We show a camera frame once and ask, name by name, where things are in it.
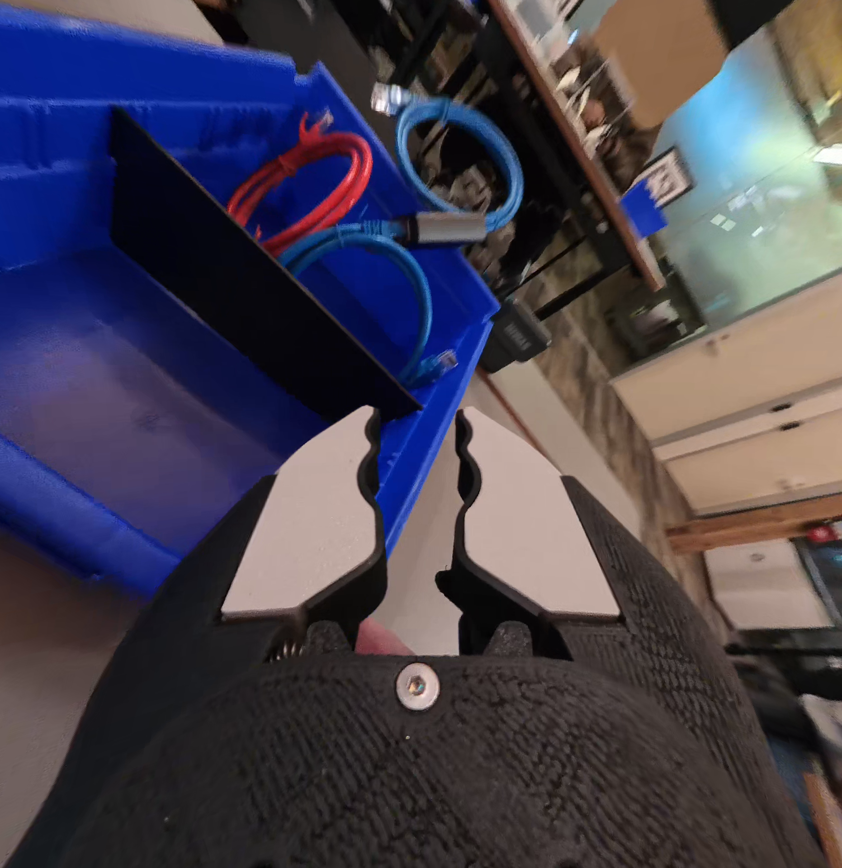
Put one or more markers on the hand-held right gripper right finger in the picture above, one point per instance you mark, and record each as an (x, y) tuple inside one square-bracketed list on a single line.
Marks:
[(529, 536)]

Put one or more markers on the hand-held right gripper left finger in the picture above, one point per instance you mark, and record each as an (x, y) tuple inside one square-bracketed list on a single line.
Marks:
[(306, 529)]

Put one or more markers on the blue divided bin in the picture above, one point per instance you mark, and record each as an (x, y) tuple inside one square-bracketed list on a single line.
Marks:
[(88, 380)]

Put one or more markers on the black network switch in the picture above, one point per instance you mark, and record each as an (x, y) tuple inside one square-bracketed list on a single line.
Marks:
[(448, 227)]

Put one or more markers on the person's right hand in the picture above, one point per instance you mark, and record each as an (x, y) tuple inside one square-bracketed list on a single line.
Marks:
[(384, 639)]

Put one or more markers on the small black device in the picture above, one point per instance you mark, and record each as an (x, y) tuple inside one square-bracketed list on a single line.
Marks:
[(516, 339)]

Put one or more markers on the white cabinet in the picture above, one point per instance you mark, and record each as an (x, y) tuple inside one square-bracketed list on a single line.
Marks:
[(733, 380)]

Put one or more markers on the black bin divider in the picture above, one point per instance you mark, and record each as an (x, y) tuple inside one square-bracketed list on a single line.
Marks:
[(224, 271)]

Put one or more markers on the small blue bin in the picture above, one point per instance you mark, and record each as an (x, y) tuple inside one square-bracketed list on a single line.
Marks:
[(643, 211)]

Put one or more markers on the black white marker sign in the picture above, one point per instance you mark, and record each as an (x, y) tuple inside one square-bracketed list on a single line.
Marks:
[(668, 177)]

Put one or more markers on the brown table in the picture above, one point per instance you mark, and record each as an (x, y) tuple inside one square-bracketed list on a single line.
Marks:
[(584, 154)]

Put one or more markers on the wooden poster board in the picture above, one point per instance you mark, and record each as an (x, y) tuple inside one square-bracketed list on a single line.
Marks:
[(658, 54)]

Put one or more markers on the wooden post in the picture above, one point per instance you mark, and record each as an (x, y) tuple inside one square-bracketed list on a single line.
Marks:
[(767, 522)]

